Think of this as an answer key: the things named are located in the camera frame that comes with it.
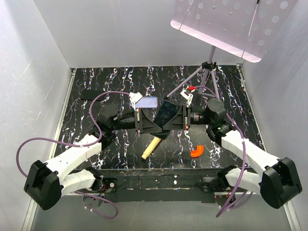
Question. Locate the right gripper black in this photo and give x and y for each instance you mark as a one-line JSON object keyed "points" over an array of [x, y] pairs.
{"points": [[180, 121]]}

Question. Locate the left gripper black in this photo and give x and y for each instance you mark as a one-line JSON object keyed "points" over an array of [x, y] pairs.
{"points": [[145, 125]]}

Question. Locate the black phone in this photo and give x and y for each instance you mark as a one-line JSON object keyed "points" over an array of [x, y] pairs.
{"points": [[165, 113]]}

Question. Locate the lavender phone case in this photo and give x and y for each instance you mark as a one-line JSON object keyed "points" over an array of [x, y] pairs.
{"points": [[147, 102]]}

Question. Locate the black smartphone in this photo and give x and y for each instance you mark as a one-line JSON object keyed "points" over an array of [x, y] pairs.
{"points": [[90, 94]]}

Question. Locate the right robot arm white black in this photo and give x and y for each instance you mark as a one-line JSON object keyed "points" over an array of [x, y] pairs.
{"points": [[275, 179]]}

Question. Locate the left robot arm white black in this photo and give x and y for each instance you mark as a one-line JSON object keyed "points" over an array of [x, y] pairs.
{"points": [[48, 181]]}

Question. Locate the beige wooden microphone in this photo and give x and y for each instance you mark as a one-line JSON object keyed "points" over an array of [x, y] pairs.
{"points": [[150, 148]]}

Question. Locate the orange curved plastic piece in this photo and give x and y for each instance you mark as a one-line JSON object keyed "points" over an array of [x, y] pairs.
{"points": [[197, 152]]}

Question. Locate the lavender music stand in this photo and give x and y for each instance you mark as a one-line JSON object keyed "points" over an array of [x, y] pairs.
{"points": [[244, 28]]}

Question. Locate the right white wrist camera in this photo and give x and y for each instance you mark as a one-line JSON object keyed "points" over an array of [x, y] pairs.
{"points": [[187, 94]]}

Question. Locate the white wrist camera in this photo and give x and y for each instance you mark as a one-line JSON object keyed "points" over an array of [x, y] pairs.
{"points": [[187, 94], [134, 98]]}

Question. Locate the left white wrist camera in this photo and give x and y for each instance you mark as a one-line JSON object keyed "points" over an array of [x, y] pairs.
{"points": [[134, 98]]}

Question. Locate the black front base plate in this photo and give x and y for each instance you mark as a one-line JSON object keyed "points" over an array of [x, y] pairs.
{"points": [[160, 185]]}

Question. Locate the aluminium frame rail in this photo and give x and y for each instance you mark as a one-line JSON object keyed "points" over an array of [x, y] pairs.
{"points": [[275, 180]]}

